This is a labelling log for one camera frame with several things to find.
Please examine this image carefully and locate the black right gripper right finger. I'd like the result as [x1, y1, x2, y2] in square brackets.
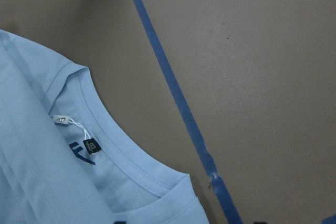
[253, 221, 268, 224]

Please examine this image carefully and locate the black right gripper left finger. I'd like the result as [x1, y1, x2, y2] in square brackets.
[114, 220, 127, 224]

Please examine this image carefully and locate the light blue t-shirt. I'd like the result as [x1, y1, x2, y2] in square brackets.
[1, 31, 208, 223]

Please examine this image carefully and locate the brown paper table cover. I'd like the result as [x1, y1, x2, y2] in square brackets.
[1, 0, 335, 223]

